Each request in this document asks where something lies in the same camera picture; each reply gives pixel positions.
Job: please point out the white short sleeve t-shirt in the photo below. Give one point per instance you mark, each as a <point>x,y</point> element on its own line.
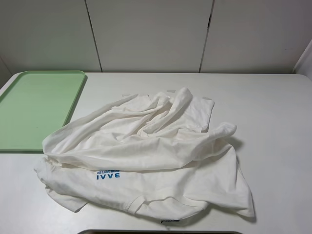
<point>148,156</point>

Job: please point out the light green plastic tray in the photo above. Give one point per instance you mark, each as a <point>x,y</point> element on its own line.
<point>36,104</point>

